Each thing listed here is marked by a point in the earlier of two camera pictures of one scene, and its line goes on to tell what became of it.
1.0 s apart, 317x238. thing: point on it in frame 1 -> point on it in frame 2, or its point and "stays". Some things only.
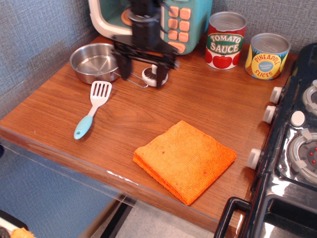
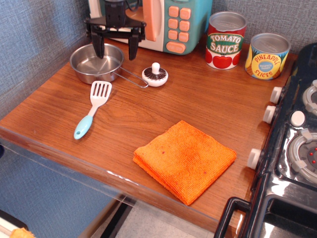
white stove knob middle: x=269 y=114 stays
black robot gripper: x=145 y=43 -> x=116 y=24
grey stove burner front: x=302 y=155 stays
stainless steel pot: x=96 y=63 stays
